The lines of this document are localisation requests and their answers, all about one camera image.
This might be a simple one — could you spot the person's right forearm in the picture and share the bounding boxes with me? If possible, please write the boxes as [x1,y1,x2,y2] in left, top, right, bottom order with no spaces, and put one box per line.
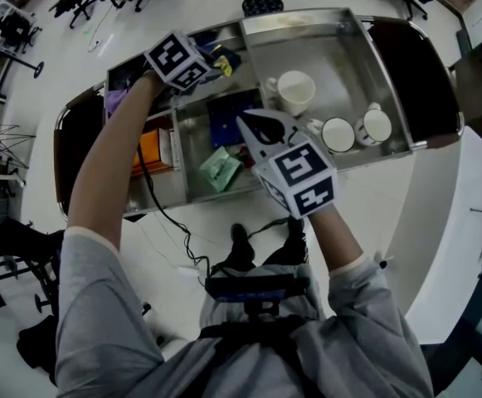
[309,205,366,273]

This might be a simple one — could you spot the person's left forearm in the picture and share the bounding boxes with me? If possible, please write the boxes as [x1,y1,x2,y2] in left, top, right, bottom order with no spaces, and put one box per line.
[66,70,171,240]

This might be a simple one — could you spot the yellow packet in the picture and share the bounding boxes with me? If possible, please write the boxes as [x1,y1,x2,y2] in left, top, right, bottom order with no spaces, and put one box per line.
[213,54,233,77]

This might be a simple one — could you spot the white table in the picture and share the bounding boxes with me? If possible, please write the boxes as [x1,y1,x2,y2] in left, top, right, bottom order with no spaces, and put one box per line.
[389,126,482,346]

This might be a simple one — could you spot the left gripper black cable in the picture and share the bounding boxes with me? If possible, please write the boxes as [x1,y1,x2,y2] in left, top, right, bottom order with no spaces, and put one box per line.
[136,147,212,277]

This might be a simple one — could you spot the purple cup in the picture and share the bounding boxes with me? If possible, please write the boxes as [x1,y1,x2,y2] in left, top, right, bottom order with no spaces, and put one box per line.
[104,89,132,118]

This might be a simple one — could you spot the person's left black shoe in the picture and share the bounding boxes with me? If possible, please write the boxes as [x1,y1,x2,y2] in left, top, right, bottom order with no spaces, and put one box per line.
[231,223,255,260]

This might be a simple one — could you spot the black chest harness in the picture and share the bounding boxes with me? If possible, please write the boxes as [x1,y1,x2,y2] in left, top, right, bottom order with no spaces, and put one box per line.
[198,315,329,398]

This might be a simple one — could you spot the red and black packet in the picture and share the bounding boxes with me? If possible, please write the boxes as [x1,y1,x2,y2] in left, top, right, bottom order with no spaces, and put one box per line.
[236,145,256,168]

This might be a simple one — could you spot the green packet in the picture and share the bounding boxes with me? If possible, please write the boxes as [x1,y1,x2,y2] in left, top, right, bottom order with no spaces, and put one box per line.
[198,146,242,193]

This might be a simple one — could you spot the metal serving cart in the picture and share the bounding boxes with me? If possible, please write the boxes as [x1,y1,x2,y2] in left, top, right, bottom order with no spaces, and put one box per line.
[53,6,465,223]

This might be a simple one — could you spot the plain white mug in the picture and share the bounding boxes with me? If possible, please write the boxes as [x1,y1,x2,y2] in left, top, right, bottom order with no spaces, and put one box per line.
[265,70,316,118]

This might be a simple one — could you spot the person's right black shoe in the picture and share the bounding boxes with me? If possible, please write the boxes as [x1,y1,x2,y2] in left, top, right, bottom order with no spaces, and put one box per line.
[285,216,308,244]

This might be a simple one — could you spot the dark wooden cabinet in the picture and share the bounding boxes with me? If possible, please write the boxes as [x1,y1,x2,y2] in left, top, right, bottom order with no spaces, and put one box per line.
[450,31,482,140]

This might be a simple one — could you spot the person's black trousers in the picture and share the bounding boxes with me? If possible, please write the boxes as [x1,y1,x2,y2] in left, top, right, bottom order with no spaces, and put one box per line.
[223,238,310,271]

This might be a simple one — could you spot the white enamel mug dark rim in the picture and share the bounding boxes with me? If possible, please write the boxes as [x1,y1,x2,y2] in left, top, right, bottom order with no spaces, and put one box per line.
[354,102,393,148]
[306,117,356,153]

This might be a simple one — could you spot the dark blue box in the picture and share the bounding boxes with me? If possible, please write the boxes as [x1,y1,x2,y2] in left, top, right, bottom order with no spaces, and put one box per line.
[206,93,262,148]

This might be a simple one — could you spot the black round stool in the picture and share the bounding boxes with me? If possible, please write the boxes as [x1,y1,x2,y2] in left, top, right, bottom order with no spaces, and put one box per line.
[241,0,285,16]

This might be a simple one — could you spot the person's black shoe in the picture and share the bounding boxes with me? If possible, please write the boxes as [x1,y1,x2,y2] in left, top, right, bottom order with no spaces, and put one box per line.
[285,216,308,244]
[231,223,255,260]

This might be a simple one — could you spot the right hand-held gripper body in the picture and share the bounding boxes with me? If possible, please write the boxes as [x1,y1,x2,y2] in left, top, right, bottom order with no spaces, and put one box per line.
[253,126,338,220]

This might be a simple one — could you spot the black chest-mounted device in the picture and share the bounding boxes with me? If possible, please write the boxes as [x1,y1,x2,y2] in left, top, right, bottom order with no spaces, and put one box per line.
[205,274,311,323]

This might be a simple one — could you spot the orange box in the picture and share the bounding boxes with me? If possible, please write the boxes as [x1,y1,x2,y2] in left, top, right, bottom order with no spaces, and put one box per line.
[130,127,173,177]

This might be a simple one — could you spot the black bag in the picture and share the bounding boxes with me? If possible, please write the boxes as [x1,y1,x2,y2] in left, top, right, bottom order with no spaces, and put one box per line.
[16,315,59,385]

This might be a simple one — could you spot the black wire frame stand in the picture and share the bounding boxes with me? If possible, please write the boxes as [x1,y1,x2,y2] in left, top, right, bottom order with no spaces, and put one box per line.
[0,124,37,169]

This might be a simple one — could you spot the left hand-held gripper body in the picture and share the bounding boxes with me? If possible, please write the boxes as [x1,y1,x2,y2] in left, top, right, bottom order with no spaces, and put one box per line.
[143,30,216,92]

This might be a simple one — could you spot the person's grey sweatshirt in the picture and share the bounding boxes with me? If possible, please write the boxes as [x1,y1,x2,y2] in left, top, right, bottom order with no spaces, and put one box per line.
[55,226,435,398]

